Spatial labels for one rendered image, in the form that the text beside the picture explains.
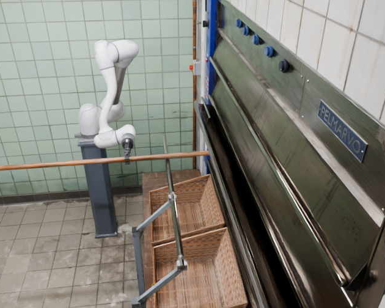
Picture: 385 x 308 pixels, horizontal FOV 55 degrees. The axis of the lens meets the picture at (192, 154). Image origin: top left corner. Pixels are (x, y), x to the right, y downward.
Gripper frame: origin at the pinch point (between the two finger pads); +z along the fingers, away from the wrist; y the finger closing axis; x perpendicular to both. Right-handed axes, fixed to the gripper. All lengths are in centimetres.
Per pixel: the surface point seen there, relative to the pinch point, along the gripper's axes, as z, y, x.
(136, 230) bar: 40.3, 23.7, -4.0
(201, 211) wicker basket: -13, 60, -50
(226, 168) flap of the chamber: 51, -22, -52
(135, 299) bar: 87, 24, -3
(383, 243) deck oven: 152, -69, -62
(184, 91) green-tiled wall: -121, 6, -50
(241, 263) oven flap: 72, 24, -58
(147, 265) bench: 34, 61, -8
